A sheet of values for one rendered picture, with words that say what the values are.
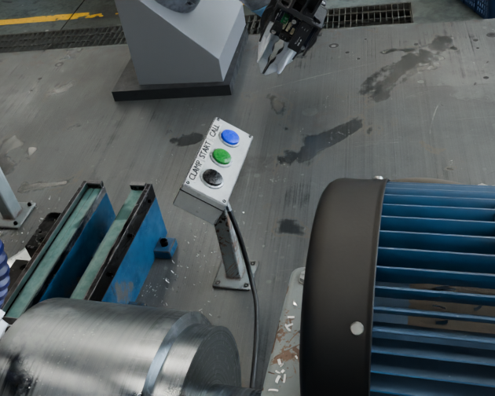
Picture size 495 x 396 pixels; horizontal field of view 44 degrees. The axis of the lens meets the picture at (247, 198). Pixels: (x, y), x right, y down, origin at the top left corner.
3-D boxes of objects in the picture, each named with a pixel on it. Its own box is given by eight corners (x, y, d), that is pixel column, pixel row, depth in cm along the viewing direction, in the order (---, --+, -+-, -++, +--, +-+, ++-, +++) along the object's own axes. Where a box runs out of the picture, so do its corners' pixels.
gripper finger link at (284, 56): (256, 88, 97) (283, 42, 90) (265, 68, 101) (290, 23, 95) (274, 97, 97) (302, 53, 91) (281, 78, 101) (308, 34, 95)
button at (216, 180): (215, 194, 90) (220, 187, 89) (196, 185, 90) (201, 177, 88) (221, 181, 92) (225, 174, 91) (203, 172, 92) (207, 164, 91)
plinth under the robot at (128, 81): (231, 95, 159) (229, 85, 157) (115, 101, 166) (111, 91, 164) (248, 37, 183) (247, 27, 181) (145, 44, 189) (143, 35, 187)
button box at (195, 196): (214, 226, 92) (228, 205, 88) (170, 204, 91) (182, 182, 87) (242, 155, 104) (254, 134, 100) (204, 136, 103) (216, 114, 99)
